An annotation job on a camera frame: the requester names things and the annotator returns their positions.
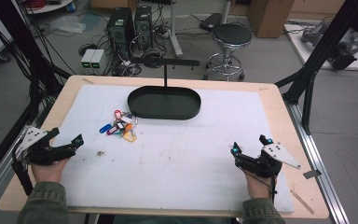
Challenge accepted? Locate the black round stool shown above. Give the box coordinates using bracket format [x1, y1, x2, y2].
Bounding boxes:
[202, 23, 254, 82]

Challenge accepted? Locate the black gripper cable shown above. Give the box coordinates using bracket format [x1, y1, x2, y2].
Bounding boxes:
[242, 167, 278, 204]

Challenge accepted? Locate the person's right hand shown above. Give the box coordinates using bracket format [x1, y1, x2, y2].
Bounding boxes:
[243, 170, 277, 201]

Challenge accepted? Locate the grey robot device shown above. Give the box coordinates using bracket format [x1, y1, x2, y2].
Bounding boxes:
[300, 21, 358, 71]

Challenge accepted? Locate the black flat box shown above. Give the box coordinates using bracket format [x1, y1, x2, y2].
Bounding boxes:
[199, 12, 224, 33]

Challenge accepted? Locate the clear plastic bag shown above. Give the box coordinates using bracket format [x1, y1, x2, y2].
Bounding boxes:
[48, 15, 87, 35]

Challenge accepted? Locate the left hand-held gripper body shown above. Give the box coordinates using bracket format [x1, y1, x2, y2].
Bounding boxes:
[11, 125, 77, 166]

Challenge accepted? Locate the white bench power supply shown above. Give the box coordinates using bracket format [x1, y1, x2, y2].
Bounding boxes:
[80, 49, 96, 76]
[89, 49, 105, 76]

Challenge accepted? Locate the black key stand oval tray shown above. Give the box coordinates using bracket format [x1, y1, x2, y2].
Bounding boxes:
[127, 57, 202, 121]

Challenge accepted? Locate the thin wooden strip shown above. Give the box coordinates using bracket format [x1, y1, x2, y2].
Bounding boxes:
[290, 189, 315, 216]

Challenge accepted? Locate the large black computer tower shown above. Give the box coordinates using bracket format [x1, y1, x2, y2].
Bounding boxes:
[106, 7, 135, 61]

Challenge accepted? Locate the black metal frame strut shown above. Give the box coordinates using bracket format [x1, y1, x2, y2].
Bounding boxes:
[274, 0, 358, 136]
[0, 0, 73, 125]

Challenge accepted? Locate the small black computer tower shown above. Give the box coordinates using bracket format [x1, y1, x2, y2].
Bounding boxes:
[133, 5, 154, 49]

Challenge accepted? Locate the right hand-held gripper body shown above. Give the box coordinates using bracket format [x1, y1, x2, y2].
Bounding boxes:
[234, 142, 303, 179]

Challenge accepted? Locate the white floor board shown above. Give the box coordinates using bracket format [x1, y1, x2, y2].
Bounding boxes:
[283, 22, 358, 73]

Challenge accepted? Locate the white desk leg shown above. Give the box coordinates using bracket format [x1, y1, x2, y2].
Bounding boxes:
[167, 0, 185, 58]

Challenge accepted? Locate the grey tape piece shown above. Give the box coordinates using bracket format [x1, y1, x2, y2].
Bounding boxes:
[302, 169, 323, 180]

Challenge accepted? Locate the black coiled cable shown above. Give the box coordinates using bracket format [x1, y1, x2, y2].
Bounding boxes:
[77, 43, 99, 58]

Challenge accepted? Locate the white foam mat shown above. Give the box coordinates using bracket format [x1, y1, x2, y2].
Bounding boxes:
[60, 83, 295, 215]

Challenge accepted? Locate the round white table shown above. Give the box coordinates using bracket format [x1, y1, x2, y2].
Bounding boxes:
[23, 0, 76, 16]

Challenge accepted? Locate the brown cardboard box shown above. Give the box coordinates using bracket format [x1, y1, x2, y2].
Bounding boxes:
[246, 0, 296, 39]

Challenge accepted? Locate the aluminium rail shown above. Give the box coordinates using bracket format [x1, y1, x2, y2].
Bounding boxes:
[0, 102, 54, 216]
[284, 102, 351, 224]

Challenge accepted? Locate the tangle of floor cables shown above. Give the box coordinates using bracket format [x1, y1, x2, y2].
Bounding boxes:
[105, 18, 172, 77]

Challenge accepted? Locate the bunch of coloured key tags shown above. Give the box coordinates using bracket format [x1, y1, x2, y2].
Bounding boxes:
[98, 108, 139, 144]

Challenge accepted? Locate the person's left hand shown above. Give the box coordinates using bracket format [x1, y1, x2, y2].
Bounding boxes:
[31, 157, 71, 185]

